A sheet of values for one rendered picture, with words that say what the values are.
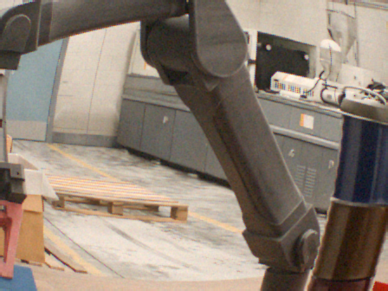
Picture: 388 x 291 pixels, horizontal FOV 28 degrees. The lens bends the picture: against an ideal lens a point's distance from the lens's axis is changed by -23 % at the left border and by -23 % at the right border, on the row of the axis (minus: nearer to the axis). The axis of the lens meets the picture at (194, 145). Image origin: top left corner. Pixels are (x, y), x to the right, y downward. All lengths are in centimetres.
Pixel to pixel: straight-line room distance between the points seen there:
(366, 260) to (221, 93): 57
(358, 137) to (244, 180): 62
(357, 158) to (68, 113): 1171
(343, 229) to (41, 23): 48
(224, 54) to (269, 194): 17
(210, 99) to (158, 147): 1021
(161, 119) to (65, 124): 156
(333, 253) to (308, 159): 816
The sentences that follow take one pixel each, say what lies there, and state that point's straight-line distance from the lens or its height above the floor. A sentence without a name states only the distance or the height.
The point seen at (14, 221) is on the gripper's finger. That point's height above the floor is 105.
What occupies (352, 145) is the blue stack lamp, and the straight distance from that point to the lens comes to 34.
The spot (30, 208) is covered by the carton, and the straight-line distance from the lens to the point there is 412.
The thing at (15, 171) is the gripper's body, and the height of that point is 110.
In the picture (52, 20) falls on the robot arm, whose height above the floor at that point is 124.
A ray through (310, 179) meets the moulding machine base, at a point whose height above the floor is 32.
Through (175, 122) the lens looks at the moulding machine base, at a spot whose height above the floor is 50.
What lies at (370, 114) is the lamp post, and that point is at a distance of 34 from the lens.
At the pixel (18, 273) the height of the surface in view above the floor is 100.
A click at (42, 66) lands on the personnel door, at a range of 1177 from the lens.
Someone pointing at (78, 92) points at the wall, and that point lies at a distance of 1204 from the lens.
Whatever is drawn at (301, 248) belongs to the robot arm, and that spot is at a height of 101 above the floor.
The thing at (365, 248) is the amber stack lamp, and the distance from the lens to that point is 34.
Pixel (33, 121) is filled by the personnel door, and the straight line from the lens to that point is 1181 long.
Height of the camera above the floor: 120
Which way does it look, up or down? 5 degrees down
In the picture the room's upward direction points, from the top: 7 degrees clockwise
